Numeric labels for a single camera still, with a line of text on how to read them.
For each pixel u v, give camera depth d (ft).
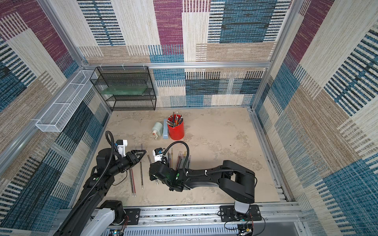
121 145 2.34
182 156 3.08
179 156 3.08
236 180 1.59
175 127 3.08
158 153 2.29
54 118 2.32
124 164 2.19
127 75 3.33
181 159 3.05
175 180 1.95
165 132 3.27
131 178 2.85
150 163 2.60
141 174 2.88
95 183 1.82
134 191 2.66
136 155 2.30
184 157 3.08
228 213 2.42
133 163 2.22
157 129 3.24
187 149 2.15
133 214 2.44
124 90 3.55
